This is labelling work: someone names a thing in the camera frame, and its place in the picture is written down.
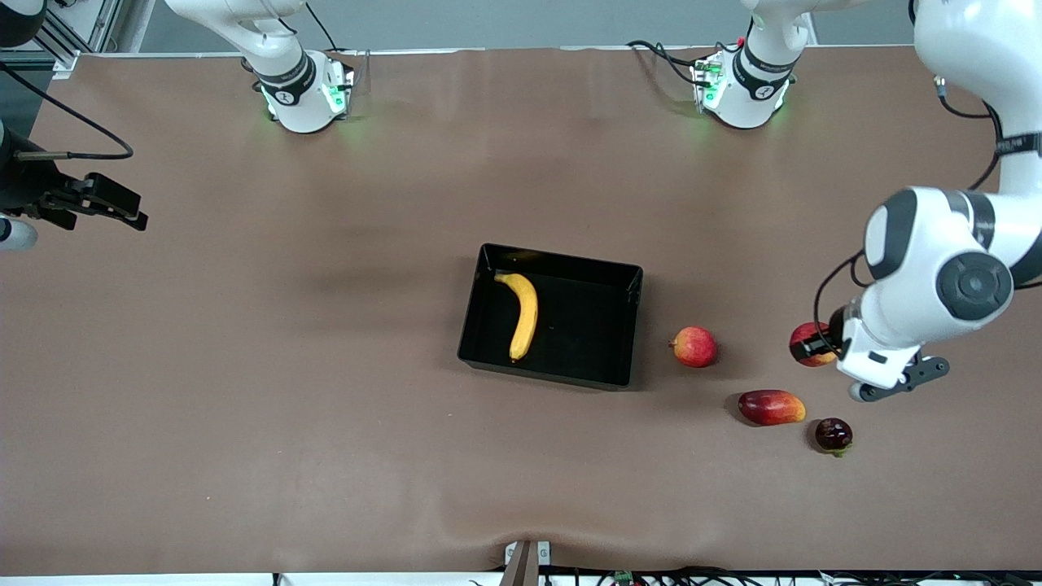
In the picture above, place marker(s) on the black plastic box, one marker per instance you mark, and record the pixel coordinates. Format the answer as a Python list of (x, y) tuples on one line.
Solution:
[(586, 325)]

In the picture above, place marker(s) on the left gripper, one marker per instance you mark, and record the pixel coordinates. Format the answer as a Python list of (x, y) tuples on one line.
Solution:
[(816, 347)]

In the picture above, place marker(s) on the red yellow mango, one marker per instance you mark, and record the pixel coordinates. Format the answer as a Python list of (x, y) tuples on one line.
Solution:
[(769, 407)]

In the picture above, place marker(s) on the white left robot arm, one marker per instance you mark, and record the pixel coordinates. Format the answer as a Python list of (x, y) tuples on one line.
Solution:
[(920, 244)]

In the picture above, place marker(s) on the yellow banana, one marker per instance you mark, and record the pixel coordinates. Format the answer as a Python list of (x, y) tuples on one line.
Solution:
[(527, 313)]

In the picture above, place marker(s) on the aluminium frame post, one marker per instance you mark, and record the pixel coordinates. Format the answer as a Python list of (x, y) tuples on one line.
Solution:
[(73, 32)]

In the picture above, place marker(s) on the metal table edge bracket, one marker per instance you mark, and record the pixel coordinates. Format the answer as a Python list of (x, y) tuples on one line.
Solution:
[(525, 566)]

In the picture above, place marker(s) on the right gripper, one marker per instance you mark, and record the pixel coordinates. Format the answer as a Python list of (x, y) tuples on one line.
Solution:
[(27, 189)]

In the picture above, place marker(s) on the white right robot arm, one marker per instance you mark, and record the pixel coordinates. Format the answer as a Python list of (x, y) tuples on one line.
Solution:
[(297, 89)]

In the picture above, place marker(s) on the red yellow apple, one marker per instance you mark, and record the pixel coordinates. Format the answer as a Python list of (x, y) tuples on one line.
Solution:
[(807, 330)]

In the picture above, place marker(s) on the brown table mat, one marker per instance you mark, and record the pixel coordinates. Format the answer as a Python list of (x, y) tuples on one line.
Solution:
[(326, 407)]

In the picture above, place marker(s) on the red apple left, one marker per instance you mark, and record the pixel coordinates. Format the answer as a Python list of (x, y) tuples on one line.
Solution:
[(696, 347)]

